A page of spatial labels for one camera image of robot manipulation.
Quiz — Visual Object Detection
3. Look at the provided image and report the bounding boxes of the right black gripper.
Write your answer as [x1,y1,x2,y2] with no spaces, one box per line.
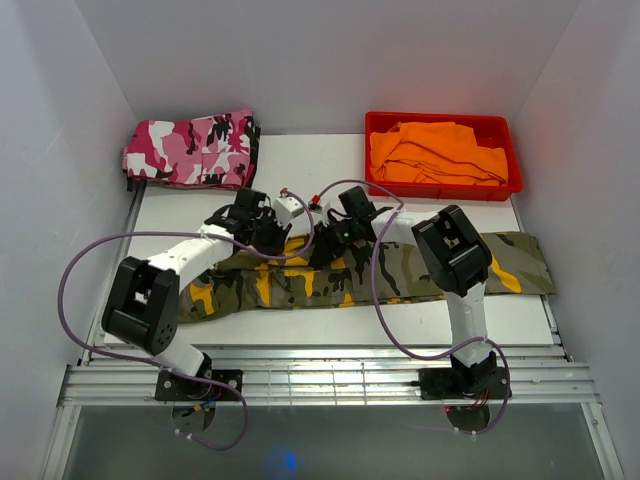
[311,218,359,268]

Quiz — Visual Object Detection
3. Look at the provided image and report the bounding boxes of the yellow camouflage trousers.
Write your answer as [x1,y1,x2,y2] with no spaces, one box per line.
[178,232,557,324]

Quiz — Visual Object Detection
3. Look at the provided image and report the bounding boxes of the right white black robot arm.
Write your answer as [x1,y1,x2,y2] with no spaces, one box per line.
[309,187,511,404]

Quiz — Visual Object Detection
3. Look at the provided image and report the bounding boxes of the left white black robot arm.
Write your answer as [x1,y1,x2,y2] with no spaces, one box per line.
[101,187,304,400]

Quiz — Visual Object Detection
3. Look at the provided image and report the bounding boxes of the pink camouflage folded trousers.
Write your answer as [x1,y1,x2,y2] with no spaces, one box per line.
[122,109,261,190]

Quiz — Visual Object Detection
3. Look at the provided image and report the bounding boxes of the orange cloth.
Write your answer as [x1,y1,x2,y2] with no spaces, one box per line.
[369,122,509,187]

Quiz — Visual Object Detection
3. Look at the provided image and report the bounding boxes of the red plastic bin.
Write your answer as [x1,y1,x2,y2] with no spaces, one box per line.
[364,111,523,202]

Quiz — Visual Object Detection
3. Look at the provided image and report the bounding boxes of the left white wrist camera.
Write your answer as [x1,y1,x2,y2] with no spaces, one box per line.
[271,188,304,227]

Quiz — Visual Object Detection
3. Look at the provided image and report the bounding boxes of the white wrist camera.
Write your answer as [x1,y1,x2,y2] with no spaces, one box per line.
[271,188,304,227]
[308,195,334,223]

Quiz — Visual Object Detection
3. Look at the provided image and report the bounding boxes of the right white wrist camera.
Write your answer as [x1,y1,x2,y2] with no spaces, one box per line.
[308,195,334,223]

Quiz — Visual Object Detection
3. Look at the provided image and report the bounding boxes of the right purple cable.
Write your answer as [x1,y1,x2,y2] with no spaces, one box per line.
[317,178,512,437]

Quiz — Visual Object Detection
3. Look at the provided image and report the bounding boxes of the purple cable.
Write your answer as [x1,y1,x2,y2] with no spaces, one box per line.
[57,192,317,452]
[317,178,512,437]

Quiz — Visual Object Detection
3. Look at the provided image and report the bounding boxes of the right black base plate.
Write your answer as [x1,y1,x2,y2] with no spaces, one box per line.
[413,367,512,400]

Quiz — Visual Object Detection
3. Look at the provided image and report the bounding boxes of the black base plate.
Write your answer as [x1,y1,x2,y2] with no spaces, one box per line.
[153,368,245,402]
[413,367,512,400]

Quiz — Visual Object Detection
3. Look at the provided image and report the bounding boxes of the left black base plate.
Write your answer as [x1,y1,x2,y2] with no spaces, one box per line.
[153,368,245,402]

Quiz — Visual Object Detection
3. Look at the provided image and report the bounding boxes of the aluminium rail frame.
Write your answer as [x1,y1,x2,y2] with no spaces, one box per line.
[42,189,624,480]

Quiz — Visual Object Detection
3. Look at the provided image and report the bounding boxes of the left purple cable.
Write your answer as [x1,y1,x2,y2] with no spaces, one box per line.
[57,192,317,452]

